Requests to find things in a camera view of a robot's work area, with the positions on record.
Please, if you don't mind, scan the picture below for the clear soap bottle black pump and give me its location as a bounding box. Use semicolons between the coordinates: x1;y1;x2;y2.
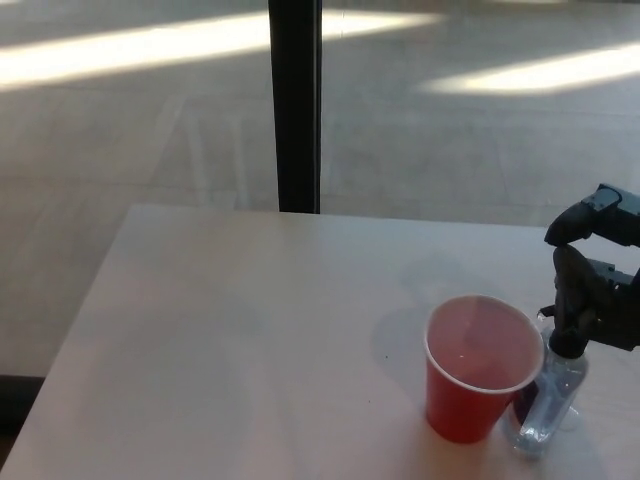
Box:
503;304;589;457

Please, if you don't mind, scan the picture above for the black window frame post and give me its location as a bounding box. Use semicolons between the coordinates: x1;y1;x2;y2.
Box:
267;0;323;215

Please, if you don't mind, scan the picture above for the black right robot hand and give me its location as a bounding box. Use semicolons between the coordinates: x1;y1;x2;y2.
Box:
544;183;640;353

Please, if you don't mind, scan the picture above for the red plastic cup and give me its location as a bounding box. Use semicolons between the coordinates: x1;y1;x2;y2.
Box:
423;294;545;445

